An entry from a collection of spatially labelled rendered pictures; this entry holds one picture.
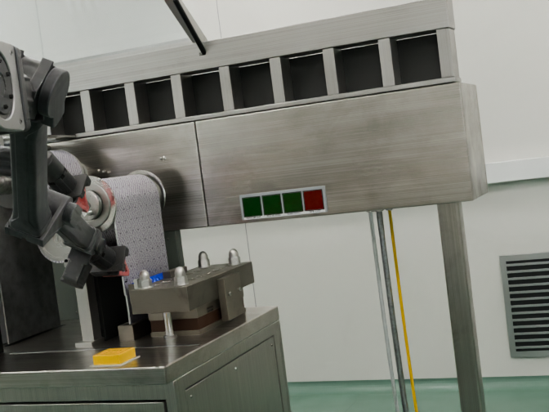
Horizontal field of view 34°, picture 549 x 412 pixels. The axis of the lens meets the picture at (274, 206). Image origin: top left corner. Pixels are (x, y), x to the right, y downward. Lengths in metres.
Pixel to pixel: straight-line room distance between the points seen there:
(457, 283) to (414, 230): 2.26
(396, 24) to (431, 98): 0.21
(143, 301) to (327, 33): 0.84
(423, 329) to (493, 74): 1.36
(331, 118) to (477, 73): 2.34
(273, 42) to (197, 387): 0.94
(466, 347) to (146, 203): 0.95
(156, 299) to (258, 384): 0.38
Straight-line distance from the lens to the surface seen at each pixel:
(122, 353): 2.06
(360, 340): 4.95
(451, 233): 2.50
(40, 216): 1.66
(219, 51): 2.53
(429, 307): 4.81
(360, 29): 2.39
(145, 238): 2.43
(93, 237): 2.08
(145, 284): 2.27
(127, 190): 2.38
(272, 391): 2.50
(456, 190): 2.32
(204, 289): 2.28
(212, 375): 2.17
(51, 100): 1.40
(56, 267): 2.84
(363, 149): 2.37
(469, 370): 2.57
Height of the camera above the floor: 1.31
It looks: 3 degrees down
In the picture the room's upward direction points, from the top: 7 degrees counter-clockwise
